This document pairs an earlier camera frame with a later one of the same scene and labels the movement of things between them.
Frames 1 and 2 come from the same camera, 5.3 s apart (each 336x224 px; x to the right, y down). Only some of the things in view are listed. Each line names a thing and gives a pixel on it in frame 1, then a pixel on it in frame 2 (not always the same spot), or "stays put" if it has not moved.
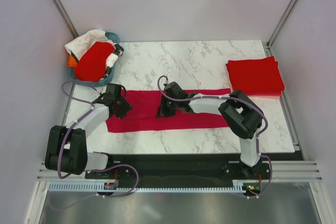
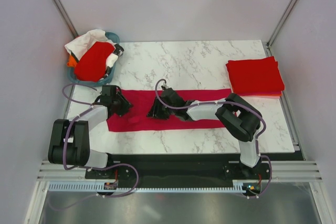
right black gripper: (163, 111) to (155, 110)
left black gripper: (126, 108) stays put
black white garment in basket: (112, 58) stays put
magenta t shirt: (143, 115) stays put
